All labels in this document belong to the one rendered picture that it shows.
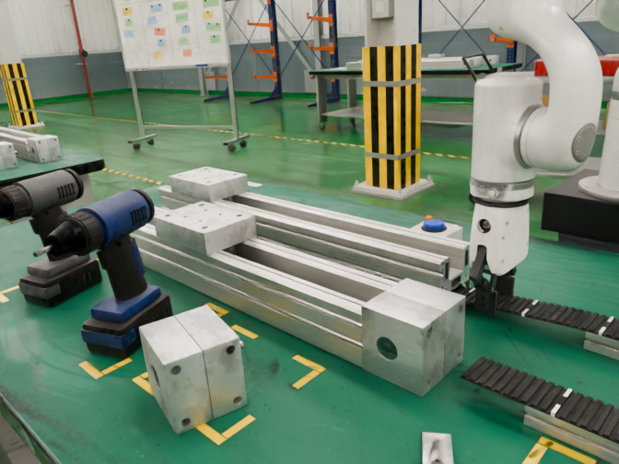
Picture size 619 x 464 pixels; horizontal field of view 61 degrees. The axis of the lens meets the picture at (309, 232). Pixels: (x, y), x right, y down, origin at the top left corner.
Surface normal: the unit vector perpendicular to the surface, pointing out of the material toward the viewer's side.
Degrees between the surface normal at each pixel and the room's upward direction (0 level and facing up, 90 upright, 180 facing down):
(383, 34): 90
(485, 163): 90
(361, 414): 0
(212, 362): 90
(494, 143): 91
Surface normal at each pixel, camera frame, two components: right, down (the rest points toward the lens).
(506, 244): 0.65, 0.21
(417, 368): -0.69, 0.29
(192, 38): -0.40, 0.34
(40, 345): -0.07, -0.94
